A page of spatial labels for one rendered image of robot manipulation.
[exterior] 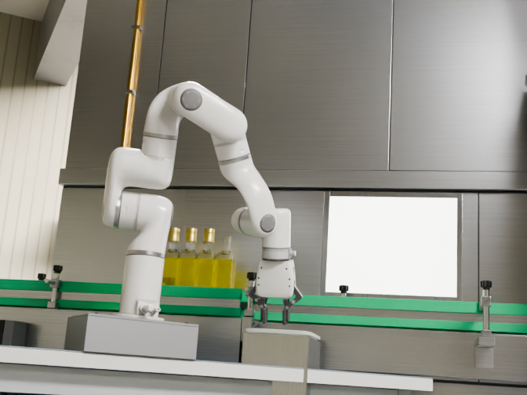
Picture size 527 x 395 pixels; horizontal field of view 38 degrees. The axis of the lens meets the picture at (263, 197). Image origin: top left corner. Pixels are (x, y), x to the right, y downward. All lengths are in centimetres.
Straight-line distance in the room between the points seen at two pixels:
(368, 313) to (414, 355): 17
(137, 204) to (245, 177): 27
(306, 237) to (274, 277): 48
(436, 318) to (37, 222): 308
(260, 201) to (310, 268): 60
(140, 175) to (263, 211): 31
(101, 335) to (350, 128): 118
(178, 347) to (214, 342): 38
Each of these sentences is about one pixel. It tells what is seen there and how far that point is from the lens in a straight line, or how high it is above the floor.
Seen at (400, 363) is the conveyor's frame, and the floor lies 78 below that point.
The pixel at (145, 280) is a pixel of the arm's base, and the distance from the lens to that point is 185.
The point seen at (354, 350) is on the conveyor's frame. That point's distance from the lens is 220.
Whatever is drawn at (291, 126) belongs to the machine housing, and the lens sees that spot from 258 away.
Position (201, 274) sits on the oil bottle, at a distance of 234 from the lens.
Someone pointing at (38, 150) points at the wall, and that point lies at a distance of 489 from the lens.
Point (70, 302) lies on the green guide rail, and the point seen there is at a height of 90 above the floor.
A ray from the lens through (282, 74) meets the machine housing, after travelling 266.
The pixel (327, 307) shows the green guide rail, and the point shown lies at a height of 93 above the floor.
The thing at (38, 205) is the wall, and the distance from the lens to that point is 481.
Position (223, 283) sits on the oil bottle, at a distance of 232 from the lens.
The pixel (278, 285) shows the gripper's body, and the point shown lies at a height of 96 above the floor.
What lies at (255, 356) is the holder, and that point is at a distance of 196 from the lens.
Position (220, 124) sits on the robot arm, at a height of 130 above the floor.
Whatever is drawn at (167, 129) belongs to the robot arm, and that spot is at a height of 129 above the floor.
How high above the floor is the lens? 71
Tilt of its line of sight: 14 degrees up
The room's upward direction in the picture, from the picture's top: 4 degrees clockwise
